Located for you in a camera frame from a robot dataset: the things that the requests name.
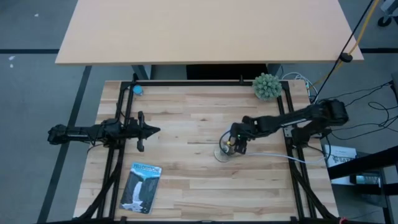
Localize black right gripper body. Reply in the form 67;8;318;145
229;122;251;142

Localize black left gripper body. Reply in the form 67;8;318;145
126;111;146;153

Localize round green artificial plant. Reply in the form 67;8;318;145
251;72;283;101

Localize Yellowstone waterfall booklet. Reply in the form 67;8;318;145
119;162;163;215

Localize white printed box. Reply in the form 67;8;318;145
323;144;358;186

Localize large beige desk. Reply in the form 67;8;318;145
55;0;364;81

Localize black metal cart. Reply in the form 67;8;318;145
328;146;398;224

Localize office chair base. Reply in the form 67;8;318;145
377;0;398;27

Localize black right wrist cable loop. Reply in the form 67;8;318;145
218;130;233;154

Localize white lamp cord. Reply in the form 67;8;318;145
245;151;327;165

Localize black aluminium table frame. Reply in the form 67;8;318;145
73;73;340;224

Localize white cable bundle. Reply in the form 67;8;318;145
281;72;318;102

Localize black floor cables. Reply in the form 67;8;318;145
317;80;398;141

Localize black hanging cable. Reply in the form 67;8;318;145
312;0;376;103

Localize yellow hanging cable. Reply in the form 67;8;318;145
310;0;381;90

